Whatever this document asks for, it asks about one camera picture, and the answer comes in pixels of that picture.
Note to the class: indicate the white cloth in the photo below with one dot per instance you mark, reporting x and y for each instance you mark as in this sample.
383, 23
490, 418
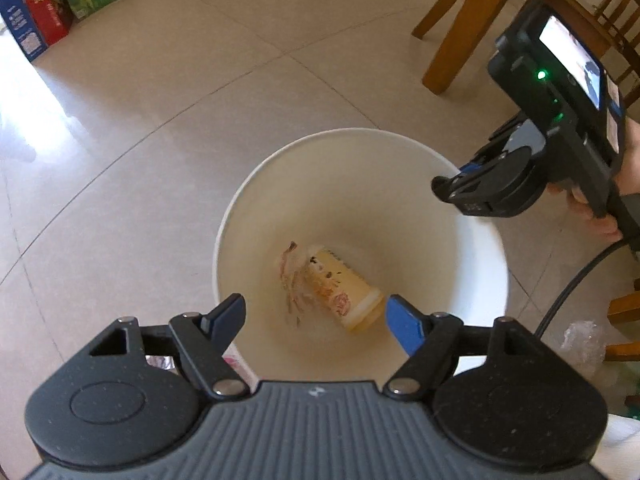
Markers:
620, 450

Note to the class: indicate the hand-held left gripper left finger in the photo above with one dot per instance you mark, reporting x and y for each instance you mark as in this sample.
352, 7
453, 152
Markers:
227, 317

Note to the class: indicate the wooden chair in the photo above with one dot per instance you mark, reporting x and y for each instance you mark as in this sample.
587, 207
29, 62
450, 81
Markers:
460, 35
617, 5

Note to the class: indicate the pink and white wrapper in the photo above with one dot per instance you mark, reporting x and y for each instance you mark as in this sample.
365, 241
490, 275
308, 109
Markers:
240, 367

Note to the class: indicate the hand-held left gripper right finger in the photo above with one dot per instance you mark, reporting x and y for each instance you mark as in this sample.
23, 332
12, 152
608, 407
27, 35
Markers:
402, 322

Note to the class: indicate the wooden furniture leg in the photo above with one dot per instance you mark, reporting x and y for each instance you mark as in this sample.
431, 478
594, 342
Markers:
625, 310

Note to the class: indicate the yellow printed cup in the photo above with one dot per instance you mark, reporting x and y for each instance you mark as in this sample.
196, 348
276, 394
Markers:
340, 285

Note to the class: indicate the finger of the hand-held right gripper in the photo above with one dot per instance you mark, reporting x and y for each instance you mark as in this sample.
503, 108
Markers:
462, 195
500, 145

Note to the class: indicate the red cardboard box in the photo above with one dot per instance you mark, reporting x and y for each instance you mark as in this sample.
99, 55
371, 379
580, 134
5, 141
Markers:
47, 7

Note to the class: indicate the white plastic bin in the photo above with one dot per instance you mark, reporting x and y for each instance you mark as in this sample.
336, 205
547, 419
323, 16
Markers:
350, 185

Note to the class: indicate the person's right hand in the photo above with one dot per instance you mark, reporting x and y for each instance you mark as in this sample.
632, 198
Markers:
587, 210

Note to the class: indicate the clear crumpled plastic bag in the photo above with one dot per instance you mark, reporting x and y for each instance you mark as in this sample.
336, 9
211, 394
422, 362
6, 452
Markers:
582, 347

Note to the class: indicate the blue cardboard box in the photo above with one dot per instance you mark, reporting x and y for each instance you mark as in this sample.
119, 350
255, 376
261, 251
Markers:
22, 25

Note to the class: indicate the crumpled printed wrapper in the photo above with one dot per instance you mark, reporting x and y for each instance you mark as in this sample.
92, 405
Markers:
294, 285

